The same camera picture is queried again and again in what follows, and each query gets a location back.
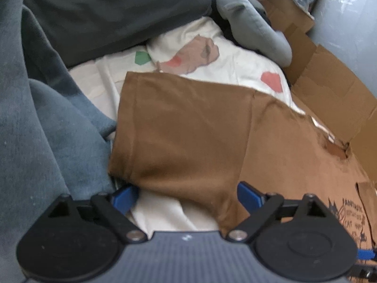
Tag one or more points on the brown printed t-shirt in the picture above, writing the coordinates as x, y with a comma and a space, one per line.
191, 138

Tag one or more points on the grey-blue jeans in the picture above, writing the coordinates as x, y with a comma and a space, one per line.
35, 123

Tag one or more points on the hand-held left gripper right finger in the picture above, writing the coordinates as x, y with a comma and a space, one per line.
250, 196

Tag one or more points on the dark grey pillow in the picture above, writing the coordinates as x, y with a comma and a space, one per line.
117, 11

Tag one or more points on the cream printed blanket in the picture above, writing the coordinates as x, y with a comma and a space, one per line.
241, 64

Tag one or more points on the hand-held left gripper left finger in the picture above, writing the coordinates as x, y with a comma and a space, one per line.
123, 196

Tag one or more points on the flattened cardboard sheet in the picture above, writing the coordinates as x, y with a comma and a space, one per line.
330, 79

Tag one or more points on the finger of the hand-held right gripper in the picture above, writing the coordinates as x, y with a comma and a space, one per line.
366, 254

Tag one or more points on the grey plastic-wrapped mattress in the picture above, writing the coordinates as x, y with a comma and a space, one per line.
353, 20

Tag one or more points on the grey neck pillow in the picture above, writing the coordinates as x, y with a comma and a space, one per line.
250, 26

